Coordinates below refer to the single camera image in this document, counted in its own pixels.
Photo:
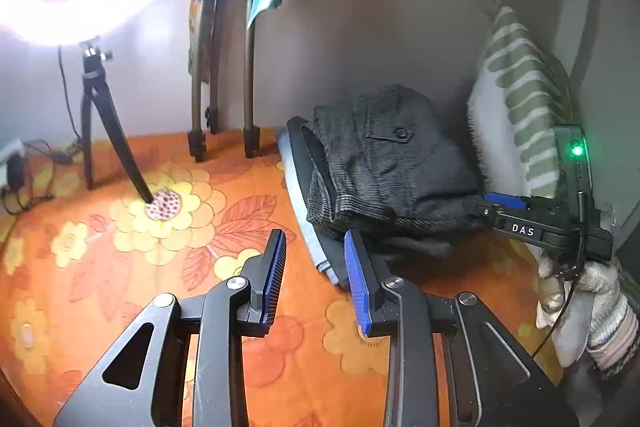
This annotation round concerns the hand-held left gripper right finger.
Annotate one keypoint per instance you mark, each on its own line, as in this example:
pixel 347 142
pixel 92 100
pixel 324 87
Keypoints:
pixel 355 277

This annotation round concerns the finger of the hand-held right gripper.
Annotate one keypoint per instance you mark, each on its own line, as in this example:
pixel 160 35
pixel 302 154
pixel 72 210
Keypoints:
pixel 505 200

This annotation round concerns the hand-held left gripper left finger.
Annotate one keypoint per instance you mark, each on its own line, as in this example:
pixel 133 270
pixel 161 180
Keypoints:
pixel 277 277

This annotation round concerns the grey checked pants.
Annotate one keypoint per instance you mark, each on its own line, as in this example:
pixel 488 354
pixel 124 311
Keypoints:
pixel 390 167

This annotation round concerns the person's right forearm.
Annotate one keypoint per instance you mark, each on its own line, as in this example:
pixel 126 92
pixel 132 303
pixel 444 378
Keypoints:
pixel 617 352

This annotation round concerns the folded dark pants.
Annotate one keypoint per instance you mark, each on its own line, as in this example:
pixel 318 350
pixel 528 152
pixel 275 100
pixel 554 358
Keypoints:
pixel 420 249

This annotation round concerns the person's right hand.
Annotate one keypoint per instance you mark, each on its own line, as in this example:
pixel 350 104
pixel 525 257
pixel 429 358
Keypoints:
pixel 575 317

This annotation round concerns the pale folded cloth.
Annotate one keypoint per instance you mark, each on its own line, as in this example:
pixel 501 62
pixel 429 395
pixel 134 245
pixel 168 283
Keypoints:
pixel 300 202

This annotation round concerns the green striped white pillow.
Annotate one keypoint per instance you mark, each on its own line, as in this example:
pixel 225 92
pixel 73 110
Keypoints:
pixel 525 107

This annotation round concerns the orange floral bed sheet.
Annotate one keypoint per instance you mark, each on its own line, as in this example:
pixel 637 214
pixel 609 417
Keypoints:
pixel 100 267

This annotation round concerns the metal stand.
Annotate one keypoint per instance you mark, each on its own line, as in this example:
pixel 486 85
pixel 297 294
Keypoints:
pixel 250 82

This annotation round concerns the black tripod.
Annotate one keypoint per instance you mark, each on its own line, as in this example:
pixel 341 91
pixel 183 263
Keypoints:
pixel 95 107

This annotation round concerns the yellow patterned hanging cloth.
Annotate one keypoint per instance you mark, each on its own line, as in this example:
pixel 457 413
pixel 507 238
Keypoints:
pixel 196 37

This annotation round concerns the black charger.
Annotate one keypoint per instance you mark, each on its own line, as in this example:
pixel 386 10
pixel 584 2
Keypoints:
pixel 17 172

